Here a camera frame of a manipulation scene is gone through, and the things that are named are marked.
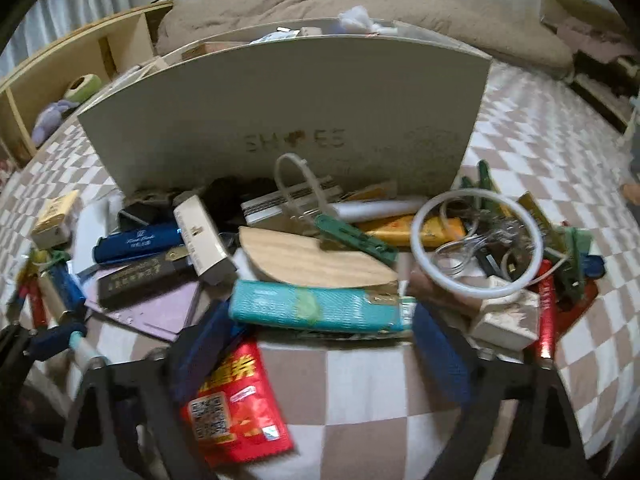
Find white dinosaur lighter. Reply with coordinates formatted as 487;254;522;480
68;330;110;372

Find teal lighter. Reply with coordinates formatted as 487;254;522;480
229;281;416;336

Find gold lighter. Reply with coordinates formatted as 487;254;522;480
38;272;66;324

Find blue lighter left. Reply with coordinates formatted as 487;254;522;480
48;263;86;318

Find blue lighter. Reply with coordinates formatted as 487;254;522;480
48;263;86;318
92;223;183;266

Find red QR sachet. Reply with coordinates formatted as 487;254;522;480
181;340;294;467

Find purple notebook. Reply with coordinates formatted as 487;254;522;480
81;270;198;342

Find yellow tissue pack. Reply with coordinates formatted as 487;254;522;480
30;190;82;250

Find white cube block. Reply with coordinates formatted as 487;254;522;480
470;288;540;352

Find black gold-text lighter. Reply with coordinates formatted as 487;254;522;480
96;246;196;310

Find red glitter lighter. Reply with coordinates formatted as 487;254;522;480
537;259;556;361

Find blue lighter upper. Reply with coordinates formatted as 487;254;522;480
92;223;183;266

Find brown checkered bed sheet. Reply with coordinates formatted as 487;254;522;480
0;58;640;480

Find cream lighter box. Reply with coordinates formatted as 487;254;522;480
174;195;236;286

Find metal key rings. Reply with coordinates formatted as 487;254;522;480
430;209;532;279

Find purple plush toy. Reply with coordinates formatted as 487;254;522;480
32;100;79;148

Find wooden leaf-shaped piece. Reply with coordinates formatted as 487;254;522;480
239;226;398;288

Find yellow tube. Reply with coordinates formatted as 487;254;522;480
357;213;468;250

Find green avocado plush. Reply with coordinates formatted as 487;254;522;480
63;74;103;104

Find white comb card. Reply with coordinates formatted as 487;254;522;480
241;183;318;229

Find green clothespin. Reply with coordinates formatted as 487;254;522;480
314;214;398;266

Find wooden headboard shelf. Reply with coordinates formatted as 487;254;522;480
1;0;174;168

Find grey curtain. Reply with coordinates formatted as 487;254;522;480
1;0;131;77

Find side wooden shelf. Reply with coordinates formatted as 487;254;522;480
540;0;639;134

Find white shoe box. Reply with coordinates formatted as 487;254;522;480
79;26;491;196

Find pink clothes on shelf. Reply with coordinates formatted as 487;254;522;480
556;18;639;64

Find beige rumpled duvet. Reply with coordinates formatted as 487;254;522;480
155;0;574;77

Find white crumpled tissue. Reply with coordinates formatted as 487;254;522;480
338;6;380;35

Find white plastic ring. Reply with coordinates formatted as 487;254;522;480
409;186;546;302

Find white cable tie loop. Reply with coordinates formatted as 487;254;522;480
273;152;337;226

